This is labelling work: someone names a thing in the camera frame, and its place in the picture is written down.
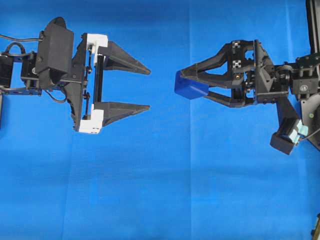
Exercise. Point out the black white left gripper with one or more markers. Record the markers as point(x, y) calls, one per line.
point(102, 113)

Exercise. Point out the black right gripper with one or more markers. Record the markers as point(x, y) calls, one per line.
point(246, 68)

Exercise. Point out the blue block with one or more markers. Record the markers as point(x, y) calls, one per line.
point(188, 88)

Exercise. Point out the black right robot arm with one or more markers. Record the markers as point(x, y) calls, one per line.
point(304, 80)

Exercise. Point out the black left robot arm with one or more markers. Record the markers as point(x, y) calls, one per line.
point(18, 76)

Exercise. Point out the blue table mat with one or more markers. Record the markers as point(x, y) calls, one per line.
point(184, 169)

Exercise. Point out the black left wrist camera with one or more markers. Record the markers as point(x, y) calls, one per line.
point(54, 54)

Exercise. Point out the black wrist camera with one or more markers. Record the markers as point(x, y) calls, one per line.
point(290, 127)
point(54, 54)

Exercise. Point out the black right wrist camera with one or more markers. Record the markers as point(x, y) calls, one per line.
point(290, 127)

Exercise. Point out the black aluminium frame rail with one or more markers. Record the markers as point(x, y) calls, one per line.
point(313, 20)

